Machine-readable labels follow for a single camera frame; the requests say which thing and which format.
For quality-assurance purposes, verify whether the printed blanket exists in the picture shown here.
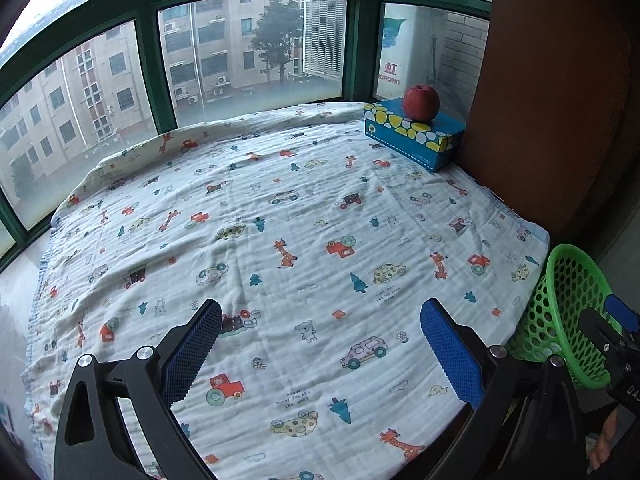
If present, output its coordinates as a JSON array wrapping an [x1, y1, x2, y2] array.
[[20, 101, 551, 480]]

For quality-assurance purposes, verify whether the apartment building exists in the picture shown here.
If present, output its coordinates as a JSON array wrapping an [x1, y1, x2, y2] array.
[[0, 0, 306, 221]]

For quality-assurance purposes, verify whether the green window frame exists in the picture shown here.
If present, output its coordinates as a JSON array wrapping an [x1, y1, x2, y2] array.
[[0, 0, 493, 261]]

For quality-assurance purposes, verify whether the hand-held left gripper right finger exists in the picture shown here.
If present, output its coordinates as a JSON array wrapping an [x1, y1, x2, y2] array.
[[417, 298, 586, 480]]

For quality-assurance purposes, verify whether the tree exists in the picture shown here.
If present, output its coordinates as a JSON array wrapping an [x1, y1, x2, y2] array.
[[250, 0, 305, 83]]

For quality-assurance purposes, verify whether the blue spotted tissue box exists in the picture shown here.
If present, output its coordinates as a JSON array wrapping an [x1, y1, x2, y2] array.
[[362, 99, 466, 173]]

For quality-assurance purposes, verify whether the red apple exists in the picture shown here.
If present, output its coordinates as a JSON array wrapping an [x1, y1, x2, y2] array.
[[403, 85, 441, 122]]

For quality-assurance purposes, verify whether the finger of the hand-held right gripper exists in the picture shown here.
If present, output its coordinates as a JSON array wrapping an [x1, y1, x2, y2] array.
[[582, 295, 640, 361]]

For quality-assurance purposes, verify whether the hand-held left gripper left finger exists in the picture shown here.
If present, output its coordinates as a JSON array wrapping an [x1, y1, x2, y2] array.
[[52, 299, 223, 480]]

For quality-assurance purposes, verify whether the green plastic mesh basket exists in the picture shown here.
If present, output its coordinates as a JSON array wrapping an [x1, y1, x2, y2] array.
[[509, 243, 619, 390]]

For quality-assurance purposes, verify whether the white louvred shutter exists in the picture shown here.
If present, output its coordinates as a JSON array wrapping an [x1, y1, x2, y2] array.
[[302, 0, 347, 81]]

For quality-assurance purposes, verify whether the printed cloth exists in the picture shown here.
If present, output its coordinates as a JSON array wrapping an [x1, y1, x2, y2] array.
[[584, 430, 602, 473]]

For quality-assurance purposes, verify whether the person's right hand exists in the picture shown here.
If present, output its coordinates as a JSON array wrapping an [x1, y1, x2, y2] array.
[[590, 402, 631, 471]]

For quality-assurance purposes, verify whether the brown wooden panel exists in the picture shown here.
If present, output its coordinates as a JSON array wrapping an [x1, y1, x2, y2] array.
[[455, 0, 632, 256]]

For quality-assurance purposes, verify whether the white sign with blue leaf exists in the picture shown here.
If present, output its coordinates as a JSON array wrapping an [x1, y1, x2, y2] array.
[[375, 5, 417, 102]]

